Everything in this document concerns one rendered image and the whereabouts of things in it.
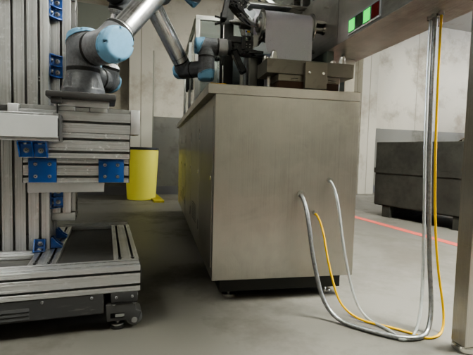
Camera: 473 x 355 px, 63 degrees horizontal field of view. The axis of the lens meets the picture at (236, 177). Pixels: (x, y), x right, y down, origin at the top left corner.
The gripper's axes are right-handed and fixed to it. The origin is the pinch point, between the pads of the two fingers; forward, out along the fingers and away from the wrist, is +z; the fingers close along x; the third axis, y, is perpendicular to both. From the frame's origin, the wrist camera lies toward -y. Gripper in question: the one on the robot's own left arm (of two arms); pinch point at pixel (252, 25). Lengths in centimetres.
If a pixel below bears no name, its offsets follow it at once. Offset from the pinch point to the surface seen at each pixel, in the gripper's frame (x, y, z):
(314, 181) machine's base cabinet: -34, -43, 63
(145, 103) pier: 341, -38, -46
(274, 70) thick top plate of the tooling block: -28.1, -18.3, 19.8
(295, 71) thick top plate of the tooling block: -28.1, -12.2, 27.1
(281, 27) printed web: -8.4, 6.1, 10.7
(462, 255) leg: -82, -38, 100
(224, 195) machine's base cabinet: -34, -73, 37
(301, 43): -8.4, 7.7, 23.1
